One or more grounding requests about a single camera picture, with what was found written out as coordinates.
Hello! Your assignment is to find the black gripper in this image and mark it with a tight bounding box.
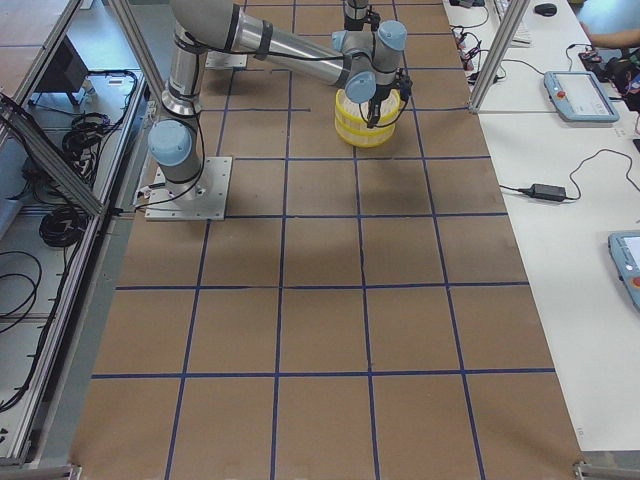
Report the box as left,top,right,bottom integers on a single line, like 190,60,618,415
366,86,395,129

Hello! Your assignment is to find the yellow steamer layer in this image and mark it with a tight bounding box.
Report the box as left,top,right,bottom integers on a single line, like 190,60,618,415
333,88,404,132
334,119,395,148

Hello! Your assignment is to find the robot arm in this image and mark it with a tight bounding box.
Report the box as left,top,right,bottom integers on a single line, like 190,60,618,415
149,1,411,199
343,0,380,32

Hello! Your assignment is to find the person hand at desk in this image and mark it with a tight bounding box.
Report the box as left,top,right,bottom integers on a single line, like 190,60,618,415
587,29,640,49

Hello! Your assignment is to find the white keyboard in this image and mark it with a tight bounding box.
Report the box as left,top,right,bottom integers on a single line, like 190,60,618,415
492,0,532,48

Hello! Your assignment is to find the black power adapter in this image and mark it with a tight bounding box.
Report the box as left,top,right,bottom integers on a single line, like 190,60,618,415
517,183,568,202

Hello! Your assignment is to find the black computer mouse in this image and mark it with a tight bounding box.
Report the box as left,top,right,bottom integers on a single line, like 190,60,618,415
533,2,557,17

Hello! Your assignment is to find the blue teach pendant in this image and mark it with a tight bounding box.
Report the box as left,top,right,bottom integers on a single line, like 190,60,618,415
543,71,619,123
608,231,640,309

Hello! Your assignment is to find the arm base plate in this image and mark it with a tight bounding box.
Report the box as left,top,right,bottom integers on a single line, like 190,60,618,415
205,51,248,70
144,157,232,221

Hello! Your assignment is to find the aluminium frame post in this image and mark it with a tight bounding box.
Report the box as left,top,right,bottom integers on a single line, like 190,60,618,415
469,20,513,113

